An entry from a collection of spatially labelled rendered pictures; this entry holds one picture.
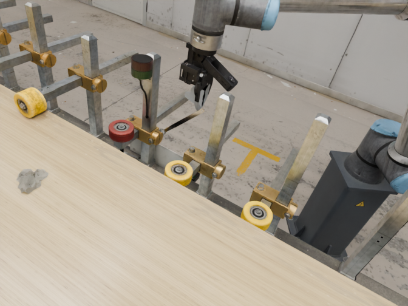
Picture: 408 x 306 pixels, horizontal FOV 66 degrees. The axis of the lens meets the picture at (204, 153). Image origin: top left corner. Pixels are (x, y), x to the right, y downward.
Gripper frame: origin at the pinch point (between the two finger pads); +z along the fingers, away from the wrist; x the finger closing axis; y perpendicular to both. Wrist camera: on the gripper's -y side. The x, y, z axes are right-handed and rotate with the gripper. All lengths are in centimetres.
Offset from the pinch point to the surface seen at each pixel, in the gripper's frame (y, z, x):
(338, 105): -39, 98, -246
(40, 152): 27.0, 8.1, 39.7
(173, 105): 16.6, 12.1, -10.6
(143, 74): 12.0, -12.3, 14.7
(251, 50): 71, 80, -255
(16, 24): 92, 3, -2
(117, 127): 18.9, 7.8, 18.0
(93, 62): 37.4, -4.3, 8.6
